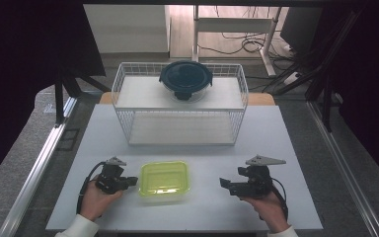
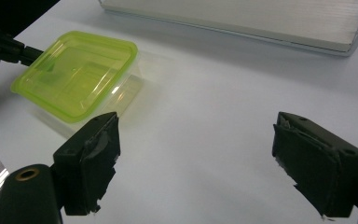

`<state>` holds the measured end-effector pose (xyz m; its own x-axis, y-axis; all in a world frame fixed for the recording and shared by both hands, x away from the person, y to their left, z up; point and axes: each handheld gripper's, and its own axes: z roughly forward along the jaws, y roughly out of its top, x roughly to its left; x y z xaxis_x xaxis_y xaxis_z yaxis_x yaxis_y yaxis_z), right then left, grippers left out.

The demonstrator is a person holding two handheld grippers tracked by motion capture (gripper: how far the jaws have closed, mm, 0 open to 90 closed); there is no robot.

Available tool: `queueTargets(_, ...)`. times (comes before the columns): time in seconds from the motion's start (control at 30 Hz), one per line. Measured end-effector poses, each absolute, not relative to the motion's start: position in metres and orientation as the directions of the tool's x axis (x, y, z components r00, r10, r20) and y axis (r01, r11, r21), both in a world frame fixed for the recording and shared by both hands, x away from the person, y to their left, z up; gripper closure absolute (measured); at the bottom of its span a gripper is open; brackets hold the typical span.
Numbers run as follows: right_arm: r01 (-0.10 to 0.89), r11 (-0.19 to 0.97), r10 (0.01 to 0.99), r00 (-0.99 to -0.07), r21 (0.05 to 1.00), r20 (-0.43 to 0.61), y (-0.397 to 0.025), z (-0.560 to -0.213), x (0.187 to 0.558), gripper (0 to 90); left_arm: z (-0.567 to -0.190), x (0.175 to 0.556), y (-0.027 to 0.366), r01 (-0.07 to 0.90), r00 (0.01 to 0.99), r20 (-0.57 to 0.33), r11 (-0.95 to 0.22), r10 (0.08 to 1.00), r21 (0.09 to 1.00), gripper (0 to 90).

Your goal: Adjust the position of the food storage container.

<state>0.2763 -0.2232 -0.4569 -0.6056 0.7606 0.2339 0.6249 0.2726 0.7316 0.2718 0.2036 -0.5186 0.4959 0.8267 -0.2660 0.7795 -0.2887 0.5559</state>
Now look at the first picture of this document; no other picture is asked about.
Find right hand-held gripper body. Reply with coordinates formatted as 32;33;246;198
236;154;287;199

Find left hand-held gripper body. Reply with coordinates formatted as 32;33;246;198
94;156;128;195

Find yellow-green rectangular food container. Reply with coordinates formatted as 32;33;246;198
138;160;192;203

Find white wire rack shelf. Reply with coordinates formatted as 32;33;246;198
111;61;250;147

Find dark blue round food container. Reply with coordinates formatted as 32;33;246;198
158;59;214;102

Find person's left hand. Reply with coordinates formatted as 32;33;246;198
79;174;124;222

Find person's right hand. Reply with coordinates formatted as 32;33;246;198
239;190;292;234

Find person's right white sleeve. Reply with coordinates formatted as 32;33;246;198
266;224;300;237

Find person's white sleeve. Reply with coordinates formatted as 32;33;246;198
54;213;101;237
266;224;300;237

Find person's left white sleeve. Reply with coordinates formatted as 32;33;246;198
54;213;101;237

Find wooden board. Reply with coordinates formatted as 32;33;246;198
98;91;276;107

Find black metal stand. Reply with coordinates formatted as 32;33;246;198
262;9;364;133
53;69;112;128

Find dark curtain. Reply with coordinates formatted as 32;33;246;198
320;0;379;192
0;0;107;193

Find white cabinet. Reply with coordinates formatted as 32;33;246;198
82;4;172;54

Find black monitor panel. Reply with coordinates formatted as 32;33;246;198
279;6;324;54

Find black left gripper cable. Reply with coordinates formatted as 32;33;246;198
75;160;109;215

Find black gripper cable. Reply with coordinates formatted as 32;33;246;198
270;177;290;222
75;160;109;215

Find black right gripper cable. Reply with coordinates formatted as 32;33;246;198
270;177;290;222

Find aluminium rail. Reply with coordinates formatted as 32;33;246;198
0;96;79;237
306;100;379;237

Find black floor cables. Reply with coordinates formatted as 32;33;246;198
197;5;299;61

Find white metal desk frame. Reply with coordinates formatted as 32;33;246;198
191;4;283;78

